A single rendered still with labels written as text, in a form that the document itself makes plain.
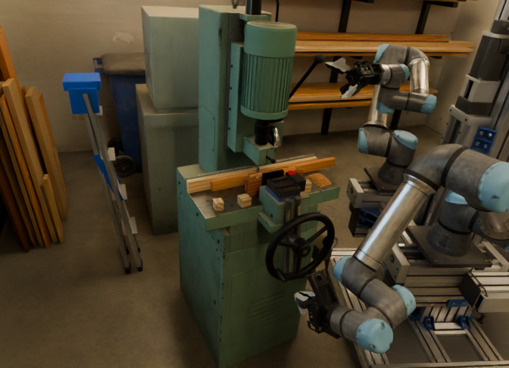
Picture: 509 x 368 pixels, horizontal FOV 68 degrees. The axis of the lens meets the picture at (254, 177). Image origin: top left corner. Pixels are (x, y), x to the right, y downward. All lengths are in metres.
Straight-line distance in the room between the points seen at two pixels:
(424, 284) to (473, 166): 0.68
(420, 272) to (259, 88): 0.88
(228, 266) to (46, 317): 1.16
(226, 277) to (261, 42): 0.89
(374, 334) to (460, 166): 0.45
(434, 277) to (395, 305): 0.57
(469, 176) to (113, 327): 1.79
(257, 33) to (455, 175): 0.72
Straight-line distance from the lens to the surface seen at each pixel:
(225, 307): 1.67
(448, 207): 1.48
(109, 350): 2.13
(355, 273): 1.08
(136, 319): 2.22
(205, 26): 1.60
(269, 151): 1.45
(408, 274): 1.53
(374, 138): 1.83
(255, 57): 1.30
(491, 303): 1.61
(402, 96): 1.64
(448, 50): 4.47
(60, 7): 3.62
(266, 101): 1.33
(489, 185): 1.02
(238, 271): 1.56
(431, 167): 1.07
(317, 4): 4.11
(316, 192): 1.53
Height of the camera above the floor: 1.67
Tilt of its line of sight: 29 degrees down
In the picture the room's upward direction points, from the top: 5 degrees clockwise
